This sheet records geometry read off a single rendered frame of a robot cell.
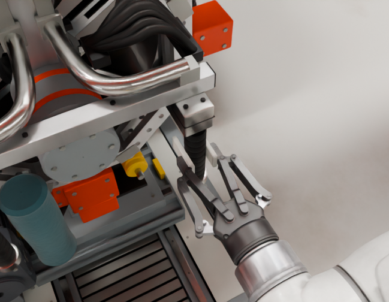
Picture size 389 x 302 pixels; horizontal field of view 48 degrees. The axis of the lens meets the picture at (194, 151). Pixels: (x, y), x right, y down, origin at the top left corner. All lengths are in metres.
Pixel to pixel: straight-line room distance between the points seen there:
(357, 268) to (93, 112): 0.40
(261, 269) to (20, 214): 0.44
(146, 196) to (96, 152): 0.68
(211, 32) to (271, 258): 0.45
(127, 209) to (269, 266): 0.83
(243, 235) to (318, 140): 1.25
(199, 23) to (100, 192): 0.47
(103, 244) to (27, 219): 0.58
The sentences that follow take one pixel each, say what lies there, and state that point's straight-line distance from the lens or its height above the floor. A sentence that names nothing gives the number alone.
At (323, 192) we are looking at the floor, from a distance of 1.72.
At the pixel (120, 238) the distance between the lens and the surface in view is 1.40.
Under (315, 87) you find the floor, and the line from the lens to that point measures 2.03.
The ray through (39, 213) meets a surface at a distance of 0.86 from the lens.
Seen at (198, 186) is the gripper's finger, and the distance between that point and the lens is 0.69.
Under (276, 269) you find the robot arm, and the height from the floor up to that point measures 0.87.
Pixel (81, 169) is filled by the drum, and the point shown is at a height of 0.82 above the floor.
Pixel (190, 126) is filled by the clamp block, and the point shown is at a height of 0.93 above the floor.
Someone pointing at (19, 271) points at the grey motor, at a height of 0.36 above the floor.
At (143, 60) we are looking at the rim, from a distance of 1.01.
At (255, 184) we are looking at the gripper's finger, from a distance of 0.69.
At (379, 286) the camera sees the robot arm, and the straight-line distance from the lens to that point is 0.60.
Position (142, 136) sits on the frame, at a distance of 0.99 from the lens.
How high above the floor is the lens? 1.43
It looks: 55 degrees down
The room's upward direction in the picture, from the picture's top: straight up
